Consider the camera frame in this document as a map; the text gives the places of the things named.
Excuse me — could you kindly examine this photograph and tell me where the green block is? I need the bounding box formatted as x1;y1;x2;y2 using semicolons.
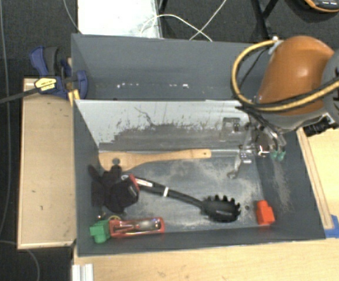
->
89;219;112;244

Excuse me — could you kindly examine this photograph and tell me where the pale wood board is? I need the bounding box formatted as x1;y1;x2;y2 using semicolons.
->
16;77;78;250

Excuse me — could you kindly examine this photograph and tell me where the grey metal bin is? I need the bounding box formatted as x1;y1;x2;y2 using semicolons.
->
70;33;327;257

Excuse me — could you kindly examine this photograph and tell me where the red block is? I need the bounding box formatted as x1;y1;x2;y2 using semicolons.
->
255;200;276;226

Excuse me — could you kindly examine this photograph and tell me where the black pasta spoon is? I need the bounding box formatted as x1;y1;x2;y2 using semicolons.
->
133;176;242;224

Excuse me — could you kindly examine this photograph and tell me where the wooden spatula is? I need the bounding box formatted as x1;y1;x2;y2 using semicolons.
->
98;148;213;173

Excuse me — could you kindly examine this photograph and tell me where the black cylinder on white bracket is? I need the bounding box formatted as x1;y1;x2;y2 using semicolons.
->
303;113;338;138

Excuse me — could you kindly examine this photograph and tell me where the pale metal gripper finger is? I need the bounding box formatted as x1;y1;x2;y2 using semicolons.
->
227;152;254;180

